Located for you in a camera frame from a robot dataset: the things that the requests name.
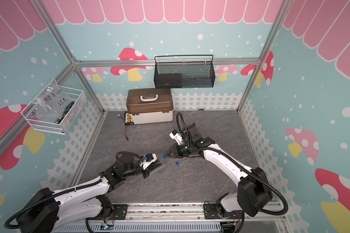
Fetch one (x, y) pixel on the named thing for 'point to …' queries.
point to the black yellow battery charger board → (128, 120)
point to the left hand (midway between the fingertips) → (159, 164)
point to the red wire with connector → (126, 137)
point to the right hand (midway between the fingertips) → (166, 156)
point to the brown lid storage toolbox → (149, 105)
